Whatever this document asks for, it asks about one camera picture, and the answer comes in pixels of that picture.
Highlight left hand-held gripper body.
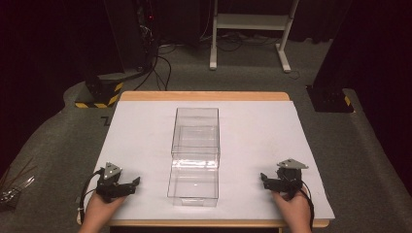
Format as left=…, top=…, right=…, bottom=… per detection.
left=95, top=161, right=128, bottom=204

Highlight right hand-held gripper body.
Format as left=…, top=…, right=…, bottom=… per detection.
left=272, top=157, right=310, bottom=199

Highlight person's left hand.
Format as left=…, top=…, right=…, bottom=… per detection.
left=78, top=189, right=127, bottom=233

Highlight person's right hand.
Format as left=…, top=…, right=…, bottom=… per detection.
left=271, top=187, right=314, bottom=233

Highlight white table mat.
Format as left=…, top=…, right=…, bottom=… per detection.
left=85, top=100, right=336, bottom=221

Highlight clear plastic drawer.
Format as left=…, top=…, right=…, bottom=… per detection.
left=166, top=157, right=220, bottom=208

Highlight clear plastic drawer housing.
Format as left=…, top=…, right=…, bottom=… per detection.
left=170, top=107, right=222, bottom=164

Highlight black yellow striped stand base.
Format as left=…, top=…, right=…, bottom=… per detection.
left=74, top=72, right=125, bottom=110

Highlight clear plastic wrapper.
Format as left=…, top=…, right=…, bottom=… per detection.
left=0, top=157, right=38, bottom=209

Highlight wooden table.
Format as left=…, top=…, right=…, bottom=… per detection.
left=77, top=90, right=330, bottom=229

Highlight black equipment tower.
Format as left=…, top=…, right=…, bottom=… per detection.
left=102, top=0, right=159, bottom=74

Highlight white metal stand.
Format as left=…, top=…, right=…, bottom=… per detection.
left=209, top=0, right=301, bottom=74

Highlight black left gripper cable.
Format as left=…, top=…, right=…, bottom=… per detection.
left=79, top=169, right=105, bottom=225

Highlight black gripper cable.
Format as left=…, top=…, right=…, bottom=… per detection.
left=300, top=181, right=316, bottom=231
left=79, top=169, right=105, bottom=225

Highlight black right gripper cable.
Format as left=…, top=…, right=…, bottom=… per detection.
left=300, top=181, right=316, bottom=231

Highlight black floor cables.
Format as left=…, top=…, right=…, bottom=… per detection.
left=133, top=30, right=173, bottom=92

